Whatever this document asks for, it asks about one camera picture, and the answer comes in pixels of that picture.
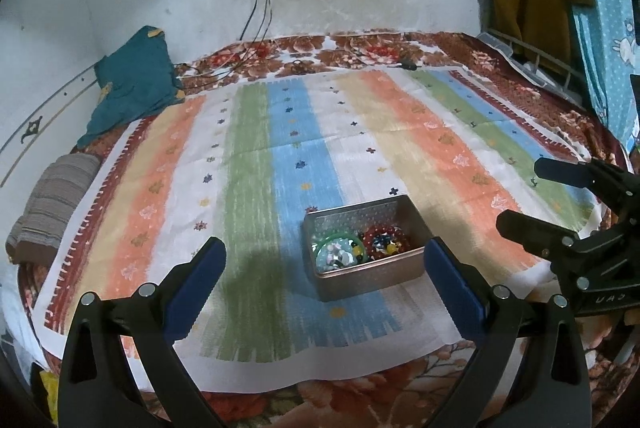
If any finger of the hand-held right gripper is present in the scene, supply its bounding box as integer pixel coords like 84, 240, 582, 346
496, 208, 587, 280
534, 157, 640, 230

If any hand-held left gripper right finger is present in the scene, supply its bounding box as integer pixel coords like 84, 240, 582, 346
422, 235, 593, 428

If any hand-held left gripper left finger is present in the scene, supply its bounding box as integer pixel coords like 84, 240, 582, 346
56, 235, 228, 428

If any multicoloured bead bracelet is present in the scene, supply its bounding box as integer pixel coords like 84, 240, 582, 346
372, 235, 404, 257

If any metal tin box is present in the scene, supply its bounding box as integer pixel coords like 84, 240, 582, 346
302, 194, 435, 304

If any red bead bracelet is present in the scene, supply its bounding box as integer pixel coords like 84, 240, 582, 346
360, 224, 417, 260

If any green bangle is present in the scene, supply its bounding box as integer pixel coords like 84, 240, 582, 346
311, 232, 370, 270

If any blue polka dot cloth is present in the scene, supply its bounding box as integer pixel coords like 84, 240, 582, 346
555, 0, 640, 144

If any colourful striped cloth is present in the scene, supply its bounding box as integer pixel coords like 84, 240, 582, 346
35, 65, 608, 394

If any grey striped folded blanket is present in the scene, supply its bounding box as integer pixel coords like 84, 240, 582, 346
6, 153, 103, 266

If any yellow cloth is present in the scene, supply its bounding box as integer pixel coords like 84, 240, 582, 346
32, 368, 59, 409

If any teal folded cloth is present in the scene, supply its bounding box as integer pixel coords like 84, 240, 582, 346
77, 25, 186, 149

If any white wire rack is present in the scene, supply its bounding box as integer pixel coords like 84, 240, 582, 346
477, 28, 591, 109

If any black power cable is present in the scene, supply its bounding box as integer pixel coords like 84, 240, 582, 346
252, 0, 274, 59
238, 0, 263, 45

